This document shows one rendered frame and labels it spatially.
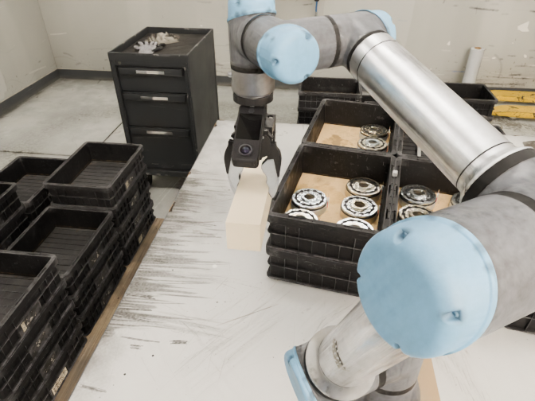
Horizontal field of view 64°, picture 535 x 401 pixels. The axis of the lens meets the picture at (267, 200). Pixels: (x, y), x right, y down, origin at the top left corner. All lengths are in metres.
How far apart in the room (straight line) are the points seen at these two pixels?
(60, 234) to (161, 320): 1.02
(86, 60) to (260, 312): 4.29
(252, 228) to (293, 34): 0.33
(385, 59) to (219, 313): 0.76
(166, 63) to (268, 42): 1.89
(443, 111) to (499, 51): 4.17
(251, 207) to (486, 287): 0.49
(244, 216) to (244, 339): 0.41
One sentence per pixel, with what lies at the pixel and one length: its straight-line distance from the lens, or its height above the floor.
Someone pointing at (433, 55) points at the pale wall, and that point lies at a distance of 4.55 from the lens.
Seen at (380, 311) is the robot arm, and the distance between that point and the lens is 0.42.
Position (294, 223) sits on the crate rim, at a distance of 1.04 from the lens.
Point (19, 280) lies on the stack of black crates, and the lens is 1.72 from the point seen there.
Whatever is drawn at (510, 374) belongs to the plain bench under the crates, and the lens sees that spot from 1.15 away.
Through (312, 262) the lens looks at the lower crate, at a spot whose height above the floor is 0.80.
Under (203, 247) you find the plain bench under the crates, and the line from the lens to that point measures 1.31.
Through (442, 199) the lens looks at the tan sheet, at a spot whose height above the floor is 0.83.
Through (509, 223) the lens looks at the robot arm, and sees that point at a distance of 0.41.
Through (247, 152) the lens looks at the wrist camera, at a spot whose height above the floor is 1.23.
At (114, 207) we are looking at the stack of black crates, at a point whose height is 0.49.
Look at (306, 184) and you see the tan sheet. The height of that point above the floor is 0.83.
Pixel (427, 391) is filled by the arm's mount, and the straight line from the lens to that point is 1.02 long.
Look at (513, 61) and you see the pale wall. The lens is 4.78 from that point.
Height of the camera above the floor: 1.56
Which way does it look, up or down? 35 degrees down
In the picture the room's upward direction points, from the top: straight up
